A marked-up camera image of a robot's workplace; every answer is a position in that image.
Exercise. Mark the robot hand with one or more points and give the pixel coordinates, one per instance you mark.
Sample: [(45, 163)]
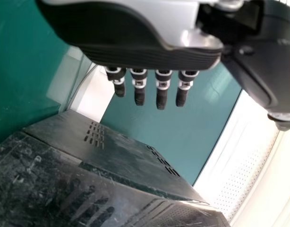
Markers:
[(140, 30)]

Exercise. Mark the black oven with glass door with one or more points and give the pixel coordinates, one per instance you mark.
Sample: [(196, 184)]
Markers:
[(88, 175)]

